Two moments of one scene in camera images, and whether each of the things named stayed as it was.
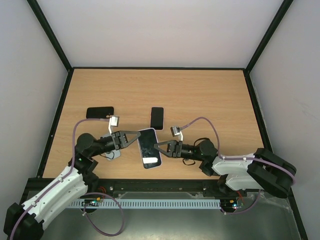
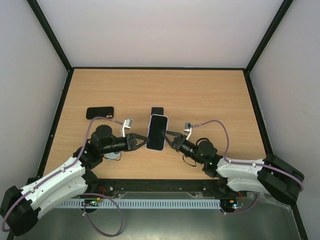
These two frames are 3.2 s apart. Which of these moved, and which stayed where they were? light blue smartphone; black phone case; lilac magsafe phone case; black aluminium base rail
Moved: lilac magsafe phone case
Stayed: black aluminium base rail; light blue smartphone; black phone case
